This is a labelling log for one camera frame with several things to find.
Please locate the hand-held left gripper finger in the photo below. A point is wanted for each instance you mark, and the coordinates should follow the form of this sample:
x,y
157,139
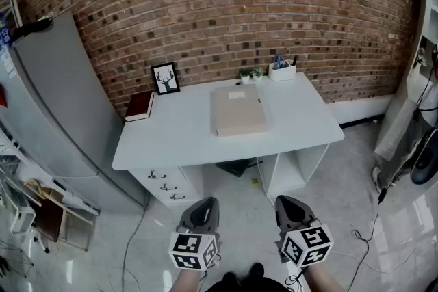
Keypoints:
x,y
215,215
200,212

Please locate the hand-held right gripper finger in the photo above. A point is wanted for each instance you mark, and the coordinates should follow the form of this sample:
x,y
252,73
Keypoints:
x,y
279,212
294,212

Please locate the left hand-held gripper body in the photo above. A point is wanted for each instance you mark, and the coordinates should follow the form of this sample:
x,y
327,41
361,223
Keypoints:
x,y
193,249

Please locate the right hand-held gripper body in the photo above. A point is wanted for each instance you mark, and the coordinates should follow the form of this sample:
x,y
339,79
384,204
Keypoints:
x,y
308,244

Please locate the beige box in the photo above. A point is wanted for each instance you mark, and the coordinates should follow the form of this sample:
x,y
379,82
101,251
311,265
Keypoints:
x,y
239,113

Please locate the person's right forearm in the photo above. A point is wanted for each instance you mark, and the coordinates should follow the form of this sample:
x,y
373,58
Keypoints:
x,y
321,278

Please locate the person's left forearm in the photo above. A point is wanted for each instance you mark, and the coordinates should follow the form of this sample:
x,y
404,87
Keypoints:
x,y
186,282

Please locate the white desk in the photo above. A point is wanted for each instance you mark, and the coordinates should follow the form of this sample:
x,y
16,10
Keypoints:
x,y
178,133

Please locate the white pen holder tray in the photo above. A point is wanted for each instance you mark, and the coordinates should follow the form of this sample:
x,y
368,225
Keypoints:
x,y
281,73

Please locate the yellow paper note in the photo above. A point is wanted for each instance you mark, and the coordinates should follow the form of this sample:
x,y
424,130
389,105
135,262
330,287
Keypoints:
x,y
255,181

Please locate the person's black clothing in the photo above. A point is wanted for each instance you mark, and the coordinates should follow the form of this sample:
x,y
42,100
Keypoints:
x,y
246,283

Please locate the white baseboard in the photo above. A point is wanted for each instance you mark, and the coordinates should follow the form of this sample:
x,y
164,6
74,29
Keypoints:
x,y
359,111

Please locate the dark red book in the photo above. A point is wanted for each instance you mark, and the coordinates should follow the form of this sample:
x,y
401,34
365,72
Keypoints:
x,y
138,105

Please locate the black framed deer picture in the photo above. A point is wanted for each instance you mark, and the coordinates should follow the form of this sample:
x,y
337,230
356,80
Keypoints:
x,y
166,78

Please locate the small pale potted plant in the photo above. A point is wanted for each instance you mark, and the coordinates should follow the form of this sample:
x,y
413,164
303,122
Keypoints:
x,y
257,73

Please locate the black round device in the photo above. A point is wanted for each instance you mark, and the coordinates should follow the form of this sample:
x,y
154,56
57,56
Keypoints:
x,y
426,160

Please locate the small green potted plant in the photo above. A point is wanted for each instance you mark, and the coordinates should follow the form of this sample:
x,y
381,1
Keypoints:
x,y
245,74

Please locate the brown folding chair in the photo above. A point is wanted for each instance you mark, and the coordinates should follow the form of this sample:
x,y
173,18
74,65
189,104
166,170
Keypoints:
x,y
51,215

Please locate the black marker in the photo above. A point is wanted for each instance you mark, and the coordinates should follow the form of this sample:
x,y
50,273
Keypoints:
x,y
294,61

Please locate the blue scissors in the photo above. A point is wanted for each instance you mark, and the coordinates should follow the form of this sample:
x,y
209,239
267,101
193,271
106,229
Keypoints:
x,y
279,59

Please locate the grey refrigerator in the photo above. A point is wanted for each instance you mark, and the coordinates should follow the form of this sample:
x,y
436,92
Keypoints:
x,y
51,106

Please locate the black object on refrigerator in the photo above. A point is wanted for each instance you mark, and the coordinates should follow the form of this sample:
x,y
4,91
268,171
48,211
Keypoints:
x,y
31,27

